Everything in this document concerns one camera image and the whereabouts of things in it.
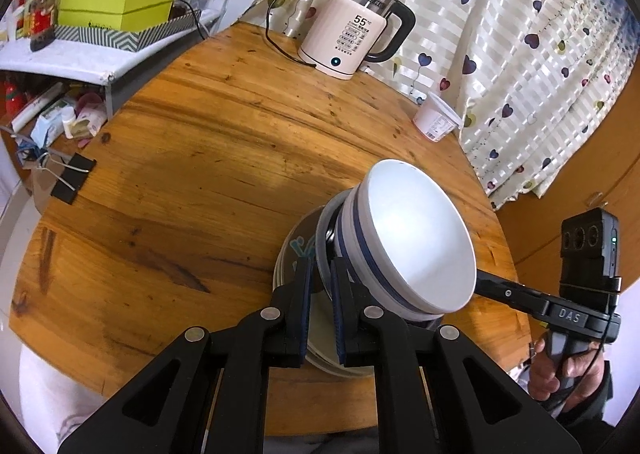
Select cream electric kettle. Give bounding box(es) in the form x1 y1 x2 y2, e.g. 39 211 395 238
298 0 417 82

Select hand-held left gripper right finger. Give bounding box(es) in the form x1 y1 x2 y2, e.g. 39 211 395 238
331 258 586 454

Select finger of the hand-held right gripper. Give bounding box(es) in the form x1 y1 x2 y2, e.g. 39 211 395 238
474 271 552 323

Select stainless steel bowl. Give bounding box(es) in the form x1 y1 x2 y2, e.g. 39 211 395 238
314 191 352 297

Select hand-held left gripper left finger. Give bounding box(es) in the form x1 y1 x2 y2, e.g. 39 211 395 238
57 259 314 454

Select black kettle cable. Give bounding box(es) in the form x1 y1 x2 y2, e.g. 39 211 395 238
264 0 317 70

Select person's grey trousers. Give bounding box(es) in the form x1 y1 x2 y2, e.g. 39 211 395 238
19 344 117 451

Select pink cup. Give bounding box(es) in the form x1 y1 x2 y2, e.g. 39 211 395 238
74 93 109 136

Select white carton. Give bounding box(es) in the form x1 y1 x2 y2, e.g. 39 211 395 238
30 103 77 146

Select white yogurt tub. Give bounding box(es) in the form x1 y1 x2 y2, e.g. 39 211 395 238
412 91 464 143

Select striped curtain with hearts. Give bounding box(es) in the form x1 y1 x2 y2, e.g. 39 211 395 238
285 0 640 212

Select lime green box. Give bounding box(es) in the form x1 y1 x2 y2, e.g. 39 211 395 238
56 0 181 33

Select white shelf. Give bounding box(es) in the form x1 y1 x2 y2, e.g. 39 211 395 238
0 8 222 116

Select zigzag patterned tray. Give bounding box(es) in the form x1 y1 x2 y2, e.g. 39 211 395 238
51 9 202 54

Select person's right hand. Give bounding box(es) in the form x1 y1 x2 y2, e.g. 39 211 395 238
529 338 609 403

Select black binder clip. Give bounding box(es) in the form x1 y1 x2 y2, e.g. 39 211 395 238
36 150 97 206

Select red figurine jar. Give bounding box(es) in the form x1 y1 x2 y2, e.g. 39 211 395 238
26 0 59 53

